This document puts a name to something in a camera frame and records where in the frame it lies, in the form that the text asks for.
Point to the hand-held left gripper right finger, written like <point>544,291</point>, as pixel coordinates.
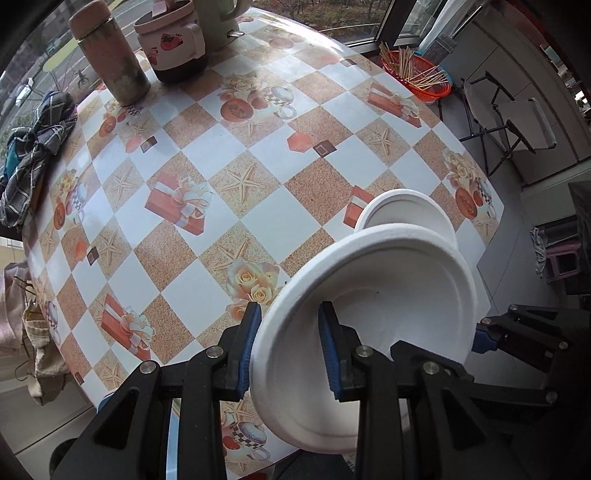
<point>328,357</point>

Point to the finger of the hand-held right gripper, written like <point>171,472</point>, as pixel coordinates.
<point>415,351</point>
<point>482,342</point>

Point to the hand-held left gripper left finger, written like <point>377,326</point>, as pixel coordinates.
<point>244,353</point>

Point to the white paper plate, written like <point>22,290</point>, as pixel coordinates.
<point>406,286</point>
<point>401,212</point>

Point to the striped towel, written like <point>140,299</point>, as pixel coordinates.
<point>539,251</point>

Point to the pink stool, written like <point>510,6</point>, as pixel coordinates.
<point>563,263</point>

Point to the checkered printed tablecloth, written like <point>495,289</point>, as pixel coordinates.
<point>300,184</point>

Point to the beige cloth bag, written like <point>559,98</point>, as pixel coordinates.
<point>46,364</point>

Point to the folding chair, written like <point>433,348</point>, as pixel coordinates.
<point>526,124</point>

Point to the pink cloth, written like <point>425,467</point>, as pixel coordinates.
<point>11,304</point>

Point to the red plastic basket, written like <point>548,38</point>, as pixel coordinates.
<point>434,90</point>

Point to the bundle of wooden skewers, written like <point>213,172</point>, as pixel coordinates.
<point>406,60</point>

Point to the plaid cloth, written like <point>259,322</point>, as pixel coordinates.
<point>46,120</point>

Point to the pink strawberry print mug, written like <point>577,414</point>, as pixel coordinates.
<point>171,41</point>

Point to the brown thermos bottle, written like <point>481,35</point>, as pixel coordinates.
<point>111,55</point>

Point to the pale green kettle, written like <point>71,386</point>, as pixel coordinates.
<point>221,14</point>

